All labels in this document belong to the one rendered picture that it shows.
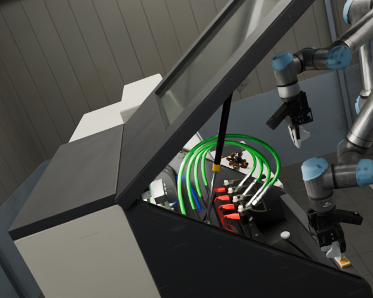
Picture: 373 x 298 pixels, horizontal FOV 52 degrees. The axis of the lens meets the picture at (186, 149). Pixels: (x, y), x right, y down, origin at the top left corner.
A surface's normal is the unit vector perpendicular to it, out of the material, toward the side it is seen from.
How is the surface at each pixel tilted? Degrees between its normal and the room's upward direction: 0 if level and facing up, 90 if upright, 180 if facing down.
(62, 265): 90
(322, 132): 90
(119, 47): 90
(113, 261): 90
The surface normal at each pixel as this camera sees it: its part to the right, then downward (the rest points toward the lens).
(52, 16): -0.02, 0.36
